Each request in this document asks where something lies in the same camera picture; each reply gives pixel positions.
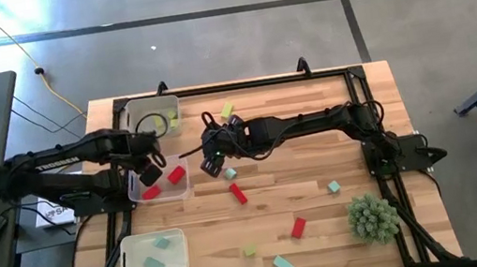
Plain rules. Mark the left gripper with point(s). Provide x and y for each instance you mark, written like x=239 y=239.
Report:
x=143 y=147

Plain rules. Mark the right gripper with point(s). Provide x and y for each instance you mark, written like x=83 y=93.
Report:
x=235 y=141

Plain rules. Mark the long green block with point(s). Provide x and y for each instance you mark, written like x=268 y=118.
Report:
x=159 y=122
x=227 y=110

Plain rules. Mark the small teal block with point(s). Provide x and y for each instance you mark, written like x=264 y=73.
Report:
x=333 y=186
x=230 y=173

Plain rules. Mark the small green block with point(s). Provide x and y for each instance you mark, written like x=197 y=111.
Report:
x=171 y=114
x=175 y=123
x=249 y=251

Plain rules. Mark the long red block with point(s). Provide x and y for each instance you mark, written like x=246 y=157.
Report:
x=238 y=193

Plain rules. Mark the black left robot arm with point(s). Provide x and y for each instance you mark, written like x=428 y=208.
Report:
x=58 y=162

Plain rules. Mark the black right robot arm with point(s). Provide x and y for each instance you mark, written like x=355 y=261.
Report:
x=313 y=124

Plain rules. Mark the clear plastic bin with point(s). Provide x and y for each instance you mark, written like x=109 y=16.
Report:
x=171 y=191
x=134 y=262
x=140 y=108

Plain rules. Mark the black table clamp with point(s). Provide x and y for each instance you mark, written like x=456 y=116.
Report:
x=161 y=88
x=302 y=65

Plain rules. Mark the white printed box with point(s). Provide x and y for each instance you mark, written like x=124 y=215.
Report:
x=54 y=215

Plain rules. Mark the green artificial plant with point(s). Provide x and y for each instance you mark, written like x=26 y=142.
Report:
x=373 y=220

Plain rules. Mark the black aluminium table frame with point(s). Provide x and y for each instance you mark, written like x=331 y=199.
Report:
x=259 y=83

